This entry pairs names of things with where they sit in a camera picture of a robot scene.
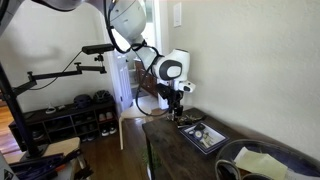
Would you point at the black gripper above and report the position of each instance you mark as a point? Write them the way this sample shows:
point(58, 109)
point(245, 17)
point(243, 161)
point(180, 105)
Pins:
point(175, 98)

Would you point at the small silver key bunch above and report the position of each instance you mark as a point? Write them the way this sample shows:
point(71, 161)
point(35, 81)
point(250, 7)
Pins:
point(169, 119)

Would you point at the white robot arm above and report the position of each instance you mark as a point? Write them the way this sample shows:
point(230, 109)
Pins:
point(128, 20)

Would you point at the square tray with blue rim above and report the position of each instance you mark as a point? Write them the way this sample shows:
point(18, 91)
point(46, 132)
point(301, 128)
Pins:
point(216, 135)

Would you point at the key bunch with car fob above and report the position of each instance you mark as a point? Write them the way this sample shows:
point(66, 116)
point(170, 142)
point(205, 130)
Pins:
point(191, 119)

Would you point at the key bunch with blue tags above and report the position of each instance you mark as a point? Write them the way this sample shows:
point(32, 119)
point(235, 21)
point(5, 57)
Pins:
point(198, 134)

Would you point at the dark bath mat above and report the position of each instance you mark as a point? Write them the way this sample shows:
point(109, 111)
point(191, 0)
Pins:
point(142, 92)

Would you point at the dark wood bathroom cabinet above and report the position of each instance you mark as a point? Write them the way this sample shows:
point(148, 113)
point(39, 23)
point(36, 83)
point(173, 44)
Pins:
point(148, 85)

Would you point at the light wood round stool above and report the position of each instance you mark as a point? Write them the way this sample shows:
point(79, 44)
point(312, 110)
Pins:
point(131, 115)

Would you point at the white panel door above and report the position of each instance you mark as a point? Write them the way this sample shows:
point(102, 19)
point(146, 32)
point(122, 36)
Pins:
point(125, 83)

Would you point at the white and black sneaker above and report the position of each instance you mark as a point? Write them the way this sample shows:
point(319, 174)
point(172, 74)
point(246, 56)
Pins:
point(113, 130)
point(105, 132)

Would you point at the pink shoe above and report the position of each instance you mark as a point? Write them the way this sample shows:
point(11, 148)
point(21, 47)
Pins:
point(102, 117)
point(109, 116)

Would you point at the black bike helmet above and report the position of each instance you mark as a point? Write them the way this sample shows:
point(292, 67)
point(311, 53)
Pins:
point(102, 96)

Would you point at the dark blue bike helmet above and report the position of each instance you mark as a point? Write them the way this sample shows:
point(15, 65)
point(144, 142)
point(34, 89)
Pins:
point(82, 101)

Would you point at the pale yellow paper sheet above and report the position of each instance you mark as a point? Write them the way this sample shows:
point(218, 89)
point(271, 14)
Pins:
point(260, 163)

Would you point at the dark wooden shoe shelf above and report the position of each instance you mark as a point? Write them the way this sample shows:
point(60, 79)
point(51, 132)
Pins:
point(66, 111)

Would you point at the small grey object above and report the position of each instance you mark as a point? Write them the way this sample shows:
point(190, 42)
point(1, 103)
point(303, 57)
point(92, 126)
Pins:
point(61, 107)

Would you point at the light wood stand base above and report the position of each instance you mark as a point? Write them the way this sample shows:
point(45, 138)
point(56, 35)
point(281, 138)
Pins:
point(63, 146)

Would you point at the small white object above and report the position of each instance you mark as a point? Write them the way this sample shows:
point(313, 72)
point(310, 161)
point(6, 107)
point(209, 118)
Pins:
point(50, 111)

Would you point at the dark glazed bowl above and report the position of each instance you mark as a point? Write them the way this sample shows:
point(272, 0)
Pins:
point(300, 161)

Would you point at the grey shoe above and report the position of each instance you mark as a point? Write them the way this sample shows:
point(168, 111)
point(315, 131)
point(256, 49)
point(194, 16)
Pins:
point(37, 135)

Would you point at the black bar clamps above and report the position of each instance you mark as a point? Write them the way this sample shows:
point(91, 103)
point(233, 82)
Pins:
point(36, 168)

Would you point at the white box with black mark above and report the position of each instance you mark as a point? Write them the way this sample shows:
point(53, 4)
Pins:
point(5, 166)

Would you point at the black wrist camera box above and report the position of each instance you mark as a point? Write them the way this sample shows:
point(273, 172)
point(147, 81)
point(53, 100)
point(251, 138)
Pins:
point(162, 90)

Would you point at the white light switch plate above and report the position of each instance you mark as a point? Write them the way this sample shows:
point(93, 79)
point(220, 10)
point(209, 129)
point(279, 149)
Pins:
point(177, 15)

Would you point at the black stereo camera bar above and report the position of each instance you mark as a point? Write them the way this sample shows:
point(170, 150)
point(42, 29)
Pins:
point(98, 49)

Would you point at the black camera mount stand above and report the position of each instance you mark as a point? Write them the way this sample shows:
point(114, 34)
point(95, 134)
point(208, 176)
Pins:
point(16, 111)

